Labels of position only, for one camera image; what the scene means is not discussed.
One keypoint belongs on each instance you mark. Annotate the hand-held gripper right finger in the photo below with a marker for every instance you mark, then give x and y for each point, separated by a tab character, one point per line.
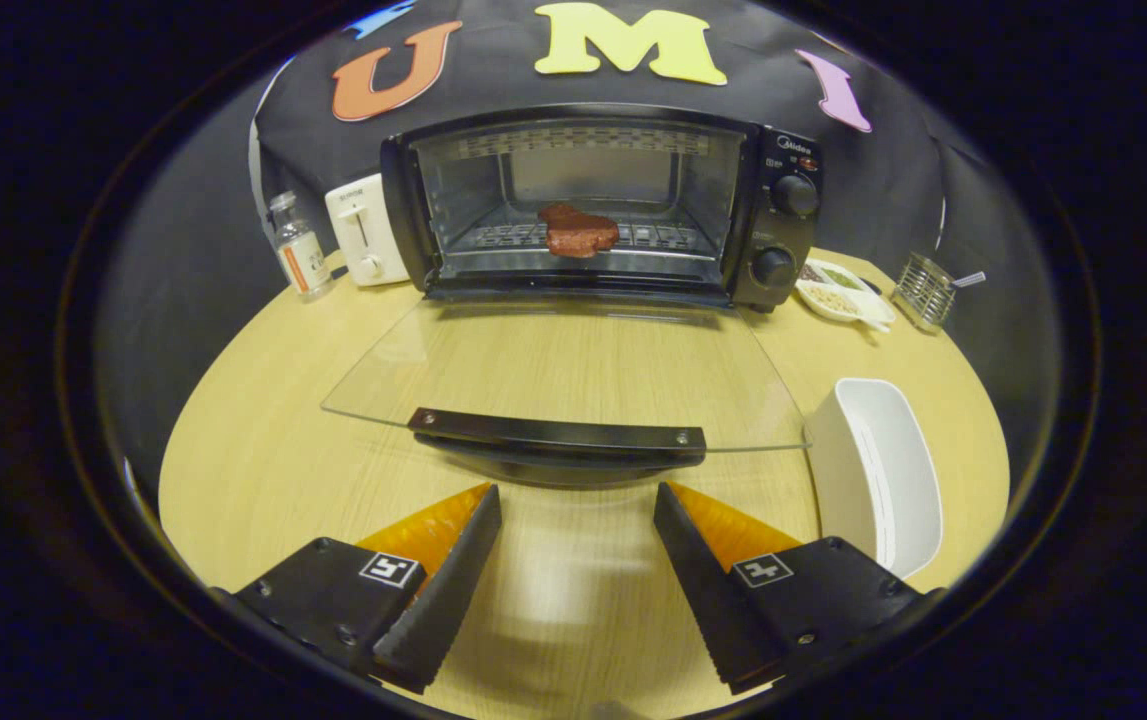
708	590

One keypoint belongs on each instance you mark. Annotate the white divided seed dish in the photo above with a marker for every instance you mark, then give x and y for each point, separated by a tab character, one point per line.
833	298

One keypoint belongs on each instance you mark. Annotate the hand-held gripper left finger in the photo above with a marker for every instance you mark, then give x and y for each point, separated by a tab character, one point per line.
453	590

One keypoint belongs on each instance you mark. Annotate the white plastic tray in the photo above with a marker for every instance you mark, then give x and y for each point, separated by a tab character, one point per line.
883	470

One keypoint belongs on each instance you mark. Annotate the brown steak piece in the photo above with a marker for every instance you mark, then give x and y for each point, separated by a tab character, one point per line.
578	235

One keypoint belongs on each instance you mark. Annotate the small clear bottle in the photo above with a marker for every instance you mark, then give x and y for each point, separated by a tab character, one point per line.
301	255

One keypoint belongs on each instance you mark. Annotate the white spoon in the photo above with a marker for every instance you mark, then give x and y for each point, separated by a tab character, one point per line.
968	279

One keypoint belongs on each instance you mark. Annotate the white toaster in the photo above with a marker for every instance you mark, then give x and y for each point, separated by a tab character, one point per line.
343	250

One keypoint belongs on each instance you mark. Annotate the black toaster oven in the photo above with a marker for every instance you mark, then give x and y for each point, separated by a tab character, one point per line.
783	235

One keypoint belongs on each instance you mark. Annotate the black backdrop cloth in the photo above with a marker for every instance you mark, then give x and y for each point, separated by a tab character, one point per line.
193	250

